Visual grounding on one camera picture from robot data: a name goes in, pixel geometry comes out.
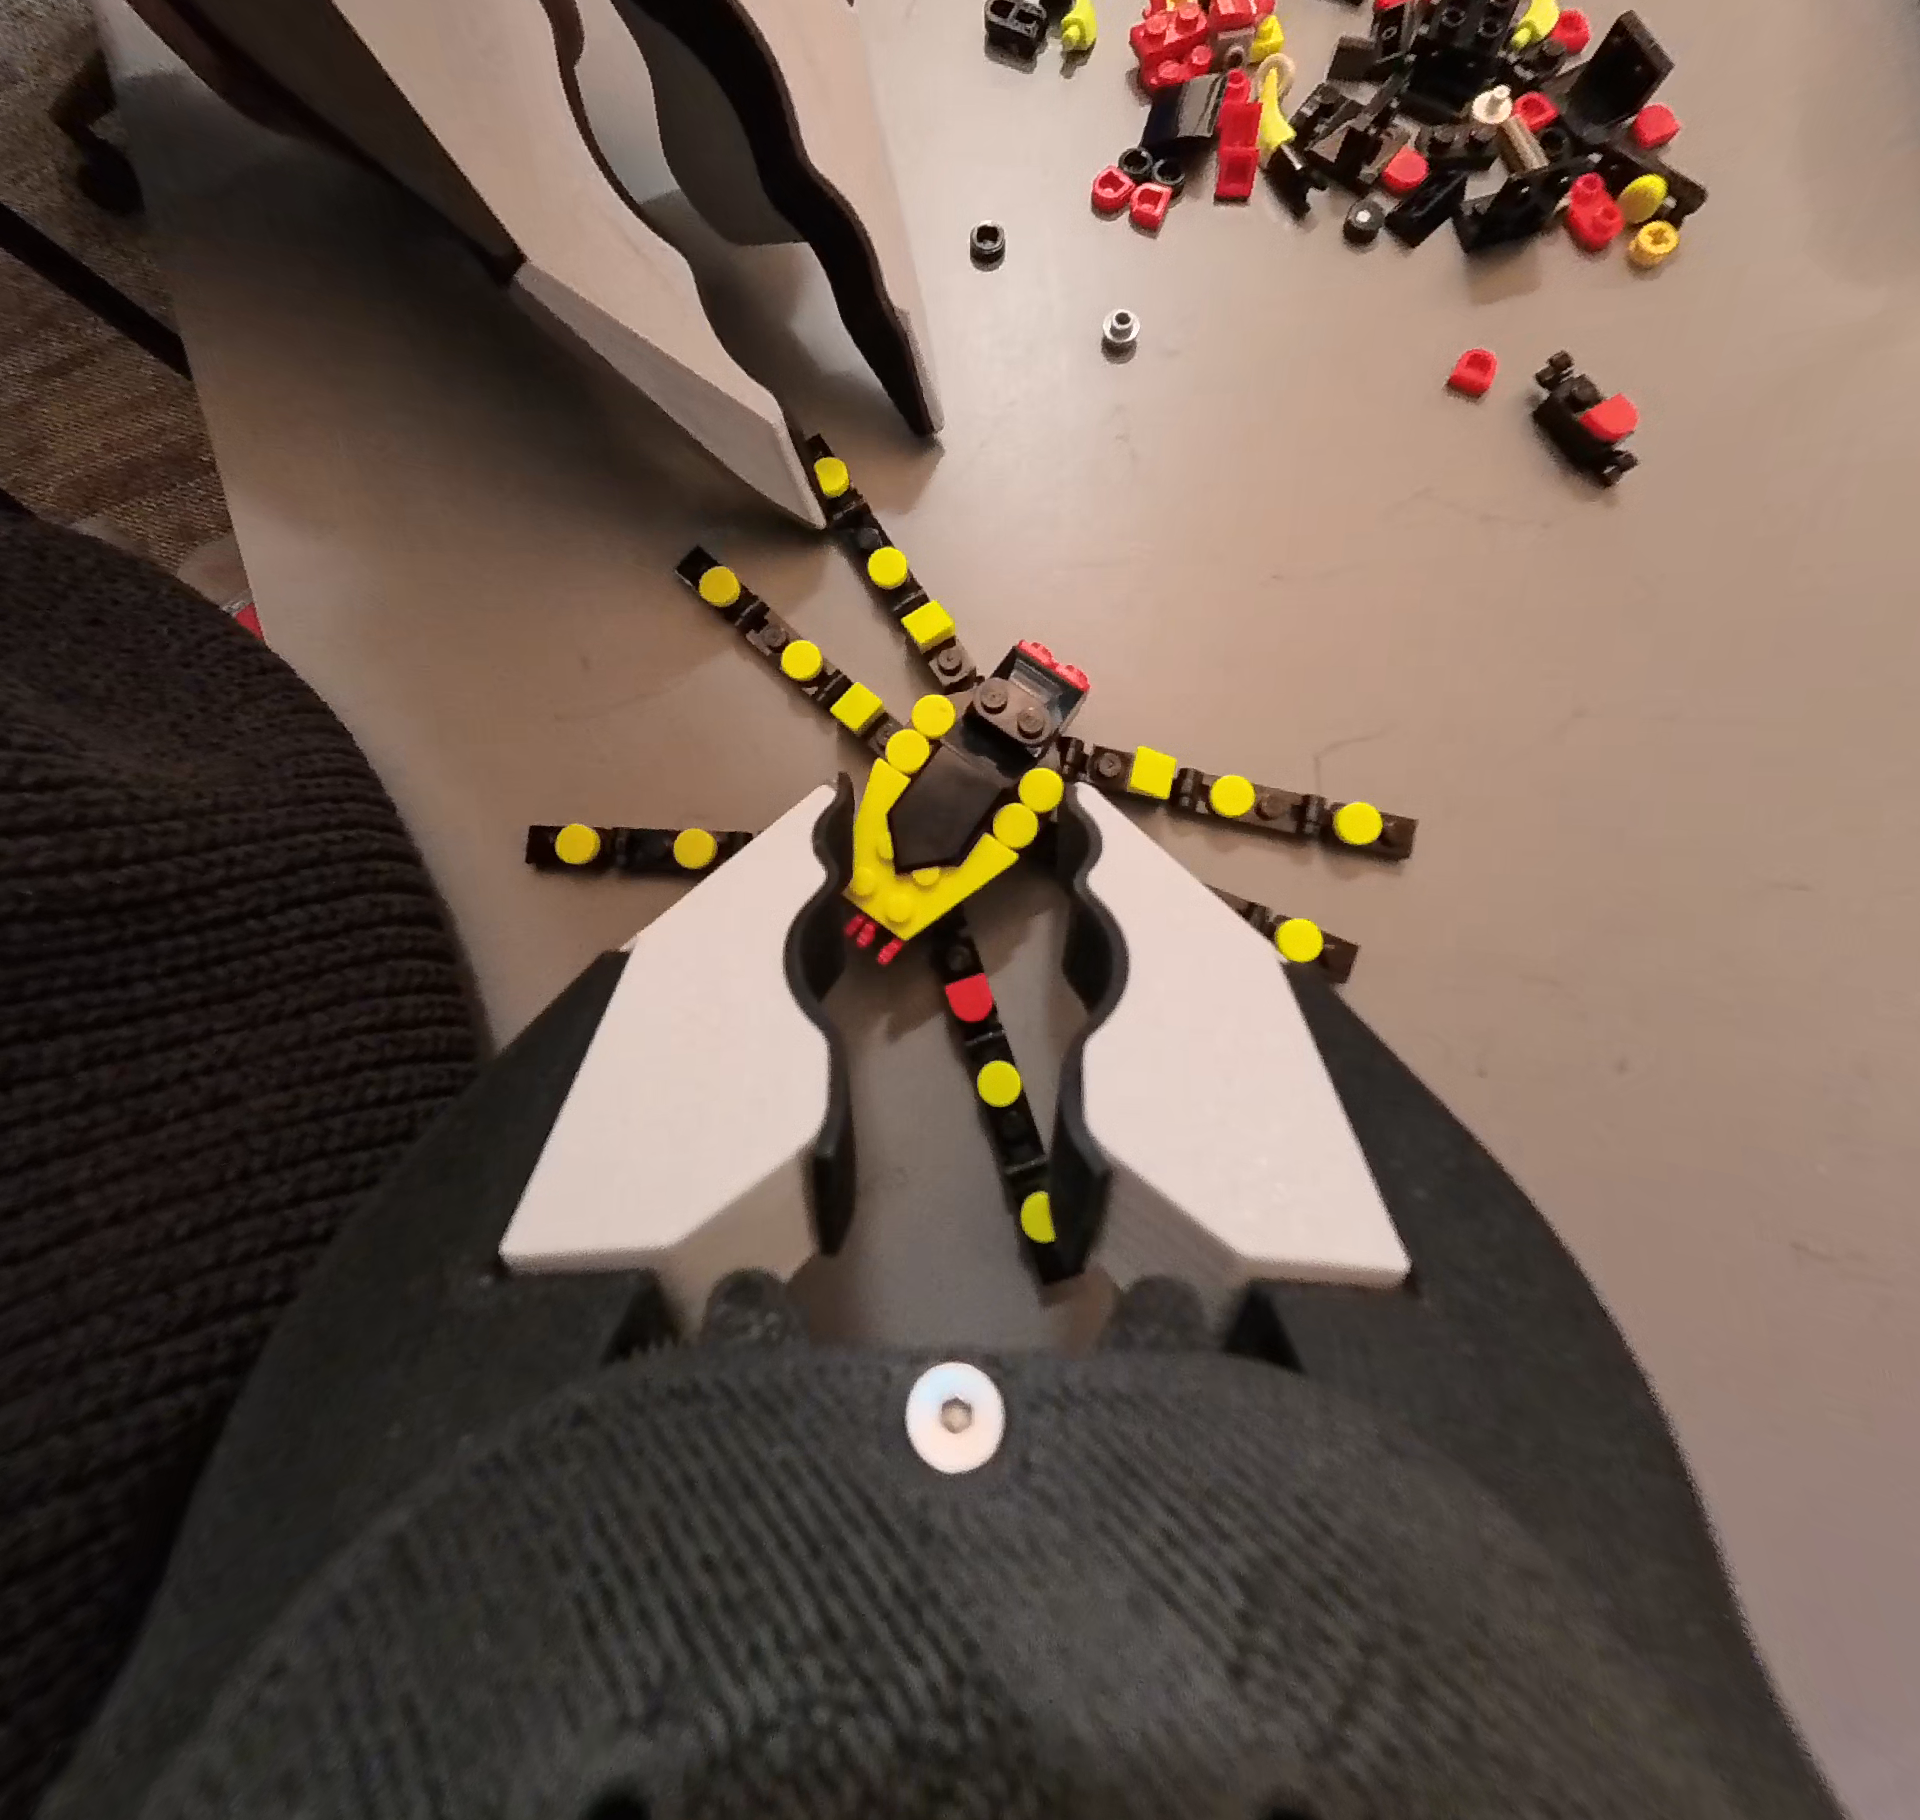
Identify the small red lego piece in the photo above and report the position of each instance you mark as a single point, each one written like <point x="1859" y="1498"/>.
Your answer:
<point x="1473" y="372"/>

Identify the person's dark knit clothing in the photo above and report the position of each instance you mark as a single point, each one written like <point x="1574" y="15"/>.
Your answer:
<point x="181" y="1026"/>

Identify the black red lego subassembly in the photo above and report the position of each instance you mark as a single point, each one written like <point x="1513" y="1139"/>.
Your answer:
<point x="1587" y="421"/>

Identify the small grey round lego piece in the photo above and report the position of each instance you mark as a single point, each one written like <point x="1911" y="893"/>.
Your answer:
<point x="1120" y="331"/>

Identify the small black round lego piece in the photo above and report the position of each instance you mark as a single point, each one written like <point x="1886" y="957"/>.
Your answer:
<point x="985" y="241"/>

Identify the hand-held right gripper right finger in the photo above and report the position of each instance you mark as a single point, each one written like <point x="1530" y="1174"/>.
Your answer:
<point x="1231" y="1085"/>

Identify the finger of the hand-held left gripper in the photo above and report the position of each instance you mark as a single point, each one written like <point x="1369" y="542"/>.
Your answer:
<point x="781" y="124"/>
<point x="495" y="124"/>

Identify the pile of loose lego pieces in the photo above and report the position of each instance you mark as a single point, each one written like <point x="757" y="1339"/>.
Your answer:
<point x="1411" y="65"/>

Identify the black yellow lego spider model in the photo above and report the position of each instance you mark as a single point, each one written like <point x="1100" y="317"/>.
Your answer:
<point x="937" y="800"/>

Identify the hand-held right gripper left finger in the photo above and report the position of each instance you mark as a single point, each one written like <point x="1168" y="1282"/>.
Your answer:
<point x="690" y="1085"/>

